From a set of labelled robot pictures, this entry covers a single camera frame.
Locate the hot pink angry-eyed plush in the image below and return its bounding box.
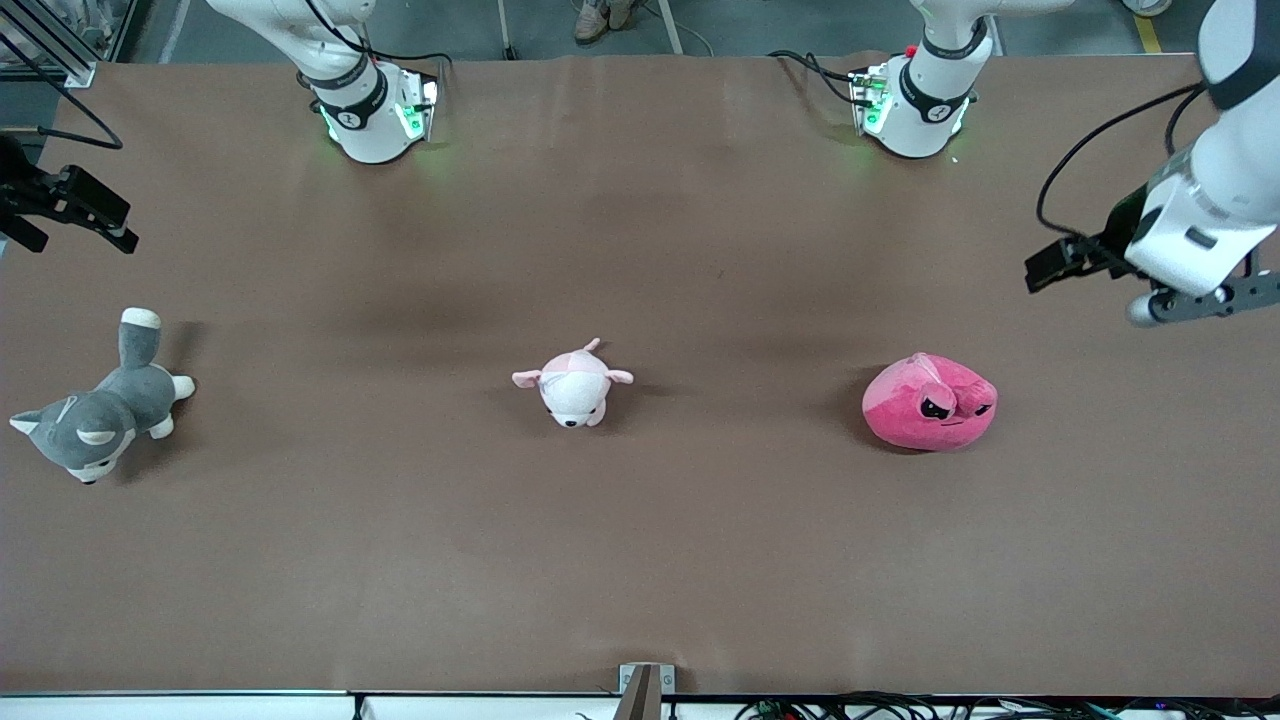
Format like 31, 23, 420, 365
862, 352, 999, 453

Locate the grey husky plush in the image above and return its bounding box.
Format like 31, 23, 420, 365
10, 308, 196, 485

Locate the brown table cover sheet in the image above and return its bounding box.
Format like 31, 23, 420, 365
0, 52, 1280, 698

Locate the pale pink puppy plush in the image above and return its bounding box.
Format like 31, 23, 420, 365
512, 338, 635, 429

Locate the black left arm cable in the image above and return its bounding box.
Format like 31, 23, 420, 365
1036, 82, 1209, 241

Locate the aluminium frame profile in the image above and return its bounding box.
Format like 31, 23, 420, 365
0, 10, 98, 89

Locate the black cable bundle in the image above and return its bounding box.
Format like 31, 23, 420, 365
735, 690, 1280, 720

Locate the white table edge rail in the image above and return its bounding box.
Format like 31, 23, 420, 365
0, 690, 1280, 720

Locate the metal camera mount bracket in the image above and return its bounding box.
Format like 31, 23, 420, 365
618, 663, 676, 720

